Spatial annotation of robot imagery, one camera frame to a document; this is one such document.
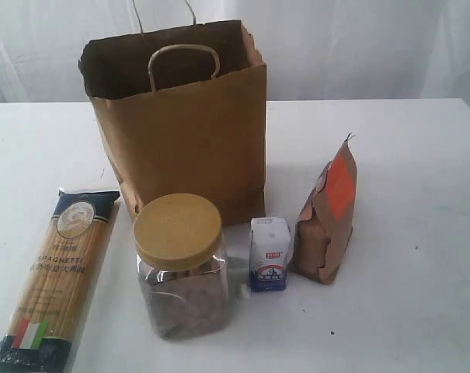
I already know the clear jar yellow lid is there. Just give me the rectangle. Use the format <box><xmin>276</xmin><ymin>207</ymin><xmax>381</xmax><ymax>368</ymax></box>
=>
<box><xmin>133</xmin><ymin>193</ymin><xmax>229</xmax><ymax>340</ymax></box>

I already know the brown paper shopping bag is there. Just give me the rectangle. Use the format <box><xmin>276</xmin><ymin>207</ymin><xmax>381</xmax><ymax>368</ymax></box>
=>
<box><xmin>78</xmin><ymin>19</ymin><xmax>267</xmax><ymax>225</ymax></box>

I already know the small white blue milk carton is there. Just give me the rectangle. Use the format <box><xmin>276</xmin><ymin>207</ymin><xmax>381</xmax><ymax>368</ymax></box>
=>
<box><xmin>249</xmin><ymin>217</ymin><xmax>291</xmax><ymax>292</ymax></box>

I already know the brown pouch with orange label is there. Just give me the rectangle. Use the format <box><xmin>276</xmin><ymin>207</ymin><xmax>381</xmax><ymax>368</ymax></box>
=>
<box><xmin>290</xmin><ymin>134</ymin><xmax>357</xmax><ymax>285</ymax></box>

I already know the small white ball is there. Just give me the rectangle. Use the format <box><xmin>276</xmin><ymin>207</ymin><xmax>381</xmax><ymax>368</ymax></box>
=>
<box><xmin>238</xmin><ymin>283</ymin><xmax>251</xmax><ymax>300</ymax></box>

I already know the spaghetti packet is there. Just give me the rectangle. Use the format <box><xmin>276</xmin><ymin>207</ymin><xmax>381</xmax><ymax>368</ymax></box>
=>
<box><xmin>0</xmin><ymin>190</ymin><xmax>120</xmax><ymax>372</ymax></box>

